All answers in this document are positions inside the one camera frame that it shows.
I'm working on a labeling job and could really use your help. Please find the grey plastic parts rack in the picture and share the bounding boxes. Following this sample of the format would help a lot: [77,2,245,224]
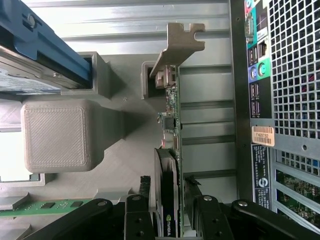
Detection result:
[0,51,197,240]

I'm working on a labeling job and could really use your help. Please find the black open PC case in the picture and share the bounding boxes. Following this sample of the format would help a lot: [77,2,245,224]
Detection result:
[229,0,320,226]

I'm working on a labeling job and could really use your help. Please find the green RAM stick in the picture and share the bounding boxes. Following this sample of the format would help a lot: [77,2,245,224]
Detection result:
[0,198,94,219]

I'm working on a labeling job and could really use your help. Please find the hard disk in blue carrier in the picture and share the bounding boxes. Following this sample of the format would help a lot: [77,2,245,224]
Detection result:
[0,0,91,95]

